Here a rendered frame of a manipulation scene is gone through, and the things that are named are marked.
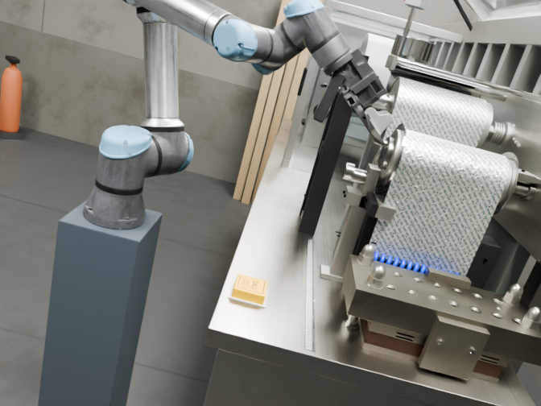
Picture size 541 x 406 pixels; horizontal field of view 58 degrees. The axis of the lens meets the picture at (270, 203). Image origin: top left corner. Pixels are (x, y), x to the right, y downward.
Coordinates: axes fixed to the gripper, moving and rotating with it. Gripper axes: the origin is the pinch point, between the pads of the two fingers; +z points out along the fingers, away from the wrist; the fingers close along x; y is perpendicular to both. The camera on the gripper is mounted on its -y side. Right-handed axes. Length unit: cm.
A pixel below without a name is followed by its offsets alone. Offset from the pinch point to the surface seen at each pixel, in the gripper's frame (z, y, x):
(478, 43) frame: 10, 48, 79
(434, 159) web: 8.8, 7.7, -5.6
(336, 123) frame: -4.1, -6.8, 27.3
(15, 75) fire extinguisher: -146, -216, 289
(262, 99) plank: -11, -60, 297
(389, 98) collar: -2.5, 8.3, 22.5
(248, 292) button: 7.4, -39.3, -19.2
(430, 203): 16.7, 2.0, -6.1
